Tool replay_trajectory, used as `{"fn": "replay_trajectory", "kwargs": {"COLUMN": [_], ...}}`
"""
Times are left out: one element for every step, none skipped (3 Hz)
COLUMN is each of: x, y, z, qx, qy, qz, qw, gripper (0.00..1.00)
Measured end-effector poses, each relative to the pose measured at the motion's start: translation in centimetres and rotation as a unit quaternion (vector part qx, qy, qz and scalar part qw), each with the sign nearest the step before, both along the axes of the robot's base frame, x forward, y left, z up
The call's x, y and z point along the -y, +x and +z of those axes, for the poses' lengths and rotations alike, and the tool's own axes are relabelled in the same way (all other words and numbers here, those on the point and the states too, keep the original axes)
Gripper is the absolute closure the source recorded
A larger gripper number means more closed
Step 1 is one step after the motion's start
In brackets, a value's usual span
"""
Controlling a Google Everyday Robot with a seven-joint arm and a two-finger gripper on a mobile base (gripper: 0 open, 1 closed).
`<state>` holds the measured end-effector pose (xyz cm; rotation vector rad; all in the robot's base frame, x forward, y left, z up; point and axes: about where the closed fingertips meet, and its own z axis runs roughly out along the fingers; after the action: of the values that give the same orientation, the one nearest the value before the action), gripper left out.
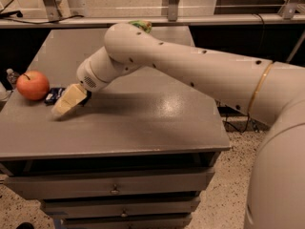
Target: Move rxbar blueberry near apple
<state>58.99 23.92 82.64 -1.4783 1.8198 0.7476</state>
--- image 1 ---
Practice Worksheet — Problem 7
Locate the grey drawer cabinet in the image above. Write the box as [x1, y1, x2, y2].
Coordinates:
[0, 26, 231, 229]

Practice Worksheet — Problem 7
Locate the black cable on rail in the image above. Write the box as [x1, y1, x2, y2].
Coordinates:
[0, 10, 84, 25]

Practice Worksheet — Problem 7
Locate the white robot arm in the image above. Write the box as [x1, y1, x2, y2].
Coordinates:
[51, 23, 305, 229]

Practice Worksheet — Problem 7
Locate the black cable on floor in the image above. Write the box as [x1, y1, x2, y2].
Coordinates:
[222, 110, 265, 134]

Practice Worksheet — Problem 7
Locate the clear plastic water bottle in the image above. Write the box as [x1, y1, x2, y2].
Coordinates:
[7, 69, 20, 89]

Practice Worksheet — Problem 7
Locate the top drawer metal knob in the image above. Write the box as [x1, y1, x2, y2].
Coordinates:
[110, 184, 120, 195]

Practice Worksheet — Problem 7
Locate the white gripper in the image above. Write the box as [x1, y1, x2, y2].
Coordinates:
[51, 59, 109, 118]

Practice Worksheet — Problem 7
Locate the green snack bag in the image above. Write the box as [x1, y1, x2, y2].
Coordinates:
[130, 20, 153, 33]

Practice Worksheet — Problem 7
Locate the middle drawer metal knob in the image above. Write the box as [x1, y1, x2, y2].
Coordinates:
[120, 209, 129, 218]

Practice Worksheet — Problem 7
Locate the dark blue rxbar wrapper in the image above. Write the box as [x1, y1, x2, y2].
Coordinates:
[44, 88, 65, 106]

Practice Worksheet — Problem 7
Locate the drawer metal knob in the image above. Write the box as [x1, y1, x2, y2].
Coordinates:
[120, 209, 129, 218]
[110, 184, 120, 195]

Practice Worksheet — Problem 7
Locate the metal frame rail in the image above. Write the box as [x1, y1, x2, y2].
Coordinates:
[0, 0, 305, 27]

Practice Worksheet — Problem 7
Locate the red apple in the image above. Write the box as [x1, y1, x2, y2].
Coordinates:
[16, 71, 50, 101]

